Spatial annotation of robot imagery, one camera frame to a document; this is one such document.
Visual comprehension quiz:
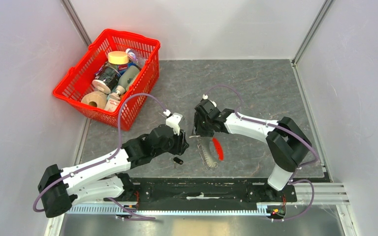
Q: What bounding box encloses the slotted aluminium rail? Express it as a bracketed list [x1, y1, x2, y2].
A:
[65, 202, 286, 216]

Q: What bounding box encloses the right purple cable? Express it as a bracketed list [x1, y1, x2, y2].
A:
[205, 85, 321, 222]

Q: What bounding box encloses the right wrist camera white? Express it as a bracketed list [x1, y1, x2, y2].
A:
[201, 94, 217, 108]

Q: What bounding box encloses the red plastic basket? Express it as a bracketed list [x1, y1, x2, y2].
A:
[53, 29, 160, 131]

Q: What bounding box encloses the white red small bottle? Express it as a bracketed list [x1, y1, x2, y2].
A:
[104, 92, 121, 112]

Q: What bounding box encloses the tape roll beige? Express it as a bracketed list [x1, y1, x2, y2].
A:
[81, 91, 107, 110]

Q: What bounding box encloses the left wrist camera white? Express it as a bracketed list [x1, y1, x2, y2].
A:
[163, 109, 183, 136]

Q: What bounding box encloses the jar with yellow lid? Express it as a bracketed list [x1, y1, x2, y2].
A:
[107, 51, 129, 65]

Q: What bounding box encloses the dark jar with beige lid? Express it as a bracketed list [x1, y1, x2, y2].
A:
[92, 63, 120, 94]

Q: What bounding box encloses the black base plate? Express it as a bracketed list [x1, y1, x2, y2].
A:
[115, 177, 297, 210]

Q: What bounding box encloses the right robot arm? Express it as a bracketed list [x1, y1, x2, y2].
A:
[194, 99, 313, 201]

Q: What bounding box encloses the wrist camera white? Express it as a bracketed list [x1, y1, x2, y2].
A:
[201, 94, 217, 108]
[163, 109, 183, 136]

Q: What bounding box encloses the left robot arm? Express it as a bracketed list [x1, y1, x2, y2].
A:
[38, 124, 189, 218]

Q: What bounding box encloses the grey green bottle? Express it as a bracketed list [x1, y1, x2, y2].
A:
[114, 65, 140, 95]

